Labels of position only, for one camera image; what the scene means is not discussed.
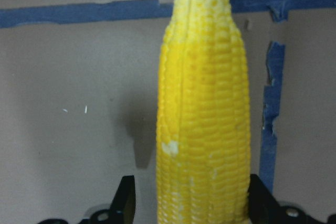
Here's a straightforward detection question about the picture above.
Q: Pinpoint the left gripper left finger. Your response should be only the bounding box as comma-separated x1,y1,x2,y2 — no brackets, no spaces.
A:
109,175,136,224

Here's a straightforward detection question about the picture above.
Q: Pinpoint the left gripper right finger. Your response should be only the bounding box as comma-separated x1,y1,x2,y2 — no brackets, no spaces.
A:
248,174,281,223

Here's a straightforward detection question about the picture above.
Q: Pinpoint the brown paper table mat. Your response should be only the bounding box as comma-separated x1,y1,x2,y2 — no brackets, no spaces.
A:
1,0,335,223

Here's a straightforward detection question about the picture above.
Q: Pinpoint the yellow corn cob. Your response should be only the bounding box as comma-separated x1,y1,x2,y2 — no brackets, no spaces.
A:
156,0,251,223

